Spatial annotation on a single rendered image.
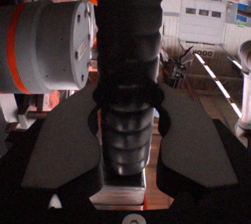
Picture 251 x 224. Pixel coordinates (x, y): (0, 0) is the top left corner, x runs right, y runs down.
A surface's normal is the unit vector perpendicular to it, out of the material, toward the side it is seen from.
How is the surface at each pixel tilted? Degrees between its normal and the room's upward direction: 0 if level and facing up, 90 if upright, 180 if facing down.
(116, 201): 90
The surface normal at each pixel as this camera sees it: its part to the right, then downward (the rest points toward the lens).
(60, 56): 0.01, 0.44
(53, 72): 0.00, 0.66
